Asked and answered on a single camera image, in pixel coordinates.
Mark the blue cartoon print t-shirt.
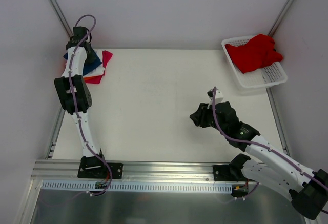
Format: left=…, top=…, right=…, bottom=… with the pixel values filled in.
left=61, top=49, right=102, bottom=77

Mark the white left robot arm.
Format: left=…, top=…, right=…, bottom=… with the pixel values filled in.
left=54, top=26, right=107, bottom=178

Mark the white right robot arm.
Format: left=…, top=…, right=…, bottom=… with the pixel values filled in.
left=190, top=102, right=327, bottom=220

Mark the pink folded t-shirt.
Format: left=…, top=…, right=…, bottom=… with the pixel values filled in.
left=86, top=50, right=113, bottom=85

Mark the white perforated plastic basket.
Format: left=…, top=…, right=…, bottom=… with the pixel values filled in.
left=221, top=35, right=288, bottom=91

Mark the red t-shirt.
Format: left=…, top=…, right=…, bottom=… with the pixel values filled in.
left=225, top=34, right=283, bottom=74

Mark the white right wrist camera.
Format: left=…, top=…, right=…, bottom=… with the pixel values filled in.
left=207, top=87, right=224, bottom=106

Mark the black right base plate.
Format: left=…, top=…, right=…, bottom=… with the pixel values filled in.
left=212, top=165, right=247, bottom=181

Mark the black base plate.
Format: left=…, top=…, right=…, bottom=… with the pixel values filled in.
left=77, top=160, right=124, bottom=179
left=212, top=165, right=247, bottom=181

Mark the left aluminium frame post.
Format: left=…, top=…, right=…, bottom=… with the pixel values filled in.
left=48, top=0, right=73, bottom=44

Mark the aluminium frame post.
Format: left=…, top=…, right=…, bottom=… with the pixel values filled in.
left=268, top=0, right=295, bottom=37
left=48, top=0, right=73, bottom=44

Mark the white slotted cable duct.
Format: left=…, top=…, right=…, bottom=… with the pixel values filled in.
left=42, top=180, right=233, bottom=194

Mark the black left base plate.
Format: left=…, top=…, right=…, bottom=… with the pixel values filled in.
left=77, top=160, right=124, bottom=179

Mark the aluminium mounting rail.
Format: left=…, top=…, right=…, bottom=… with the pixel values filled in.
left=31, top=159, right=228, bottom=184

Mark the right aluminium frame post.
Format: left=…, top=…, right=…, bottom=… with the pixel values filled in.
left=268, top=0, right=295, bottom=37

